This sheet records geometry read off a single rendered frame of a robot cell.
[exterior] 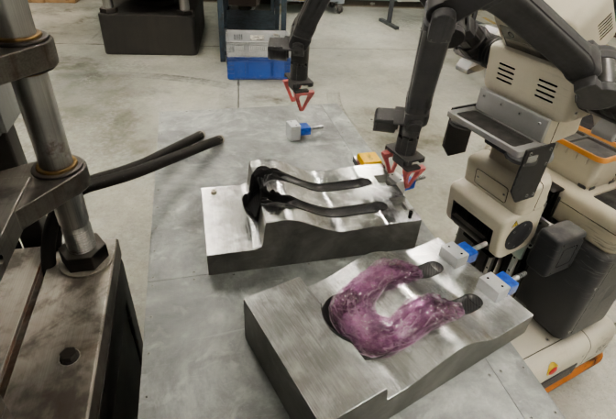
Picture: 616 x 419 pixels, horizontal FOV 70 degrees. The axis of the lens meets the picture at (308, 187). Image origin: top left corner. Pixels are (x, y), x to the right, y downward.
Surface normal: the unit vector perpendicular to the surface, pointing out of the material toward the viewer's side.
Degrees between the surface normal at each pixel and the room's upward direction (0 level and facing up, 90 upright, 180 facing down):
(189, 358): 0
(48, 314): 0
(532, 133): 90
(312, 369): 0
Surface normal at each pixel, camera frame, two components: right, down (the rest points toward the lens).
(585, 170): -0.90, 0.24
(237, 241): 0.06, -0.83
